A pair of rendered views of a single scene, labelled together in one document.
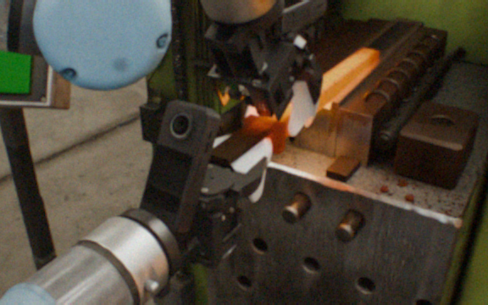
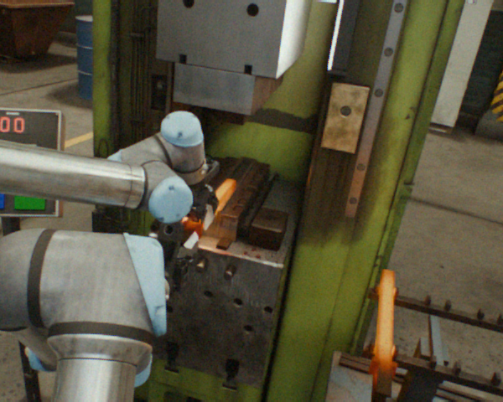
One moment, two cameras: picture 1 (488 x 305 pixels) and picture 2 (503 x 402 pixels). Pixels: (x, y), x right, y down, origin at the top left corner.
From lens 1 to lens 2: 0.52 m
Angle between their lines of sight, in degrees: 17
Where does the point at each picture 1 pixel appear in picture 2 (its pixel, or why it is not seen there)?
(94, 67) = (169, 216)
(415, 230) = (261, 271)
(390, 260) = (250, 288)
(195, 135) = (176, 234)
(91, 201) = not seen: hidden behind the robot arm
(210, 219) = (180, 269)
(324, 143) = (213, 231)
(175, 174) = (168, 250)
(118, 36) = (178, 206)
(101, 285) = not seen: hidden behind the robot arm
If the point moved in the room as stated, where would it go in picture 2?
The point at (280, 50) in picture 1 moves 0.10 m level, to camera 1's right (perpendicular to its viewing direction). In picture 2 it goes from (203, 193) to (246, 192)
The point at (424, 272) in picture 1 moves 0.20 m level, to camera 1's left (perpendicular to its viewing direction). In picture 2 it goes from (267, 292) to (193, 299)
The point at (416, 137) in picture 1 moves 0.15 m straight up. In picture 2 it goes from (259, 227) to (267, 175)
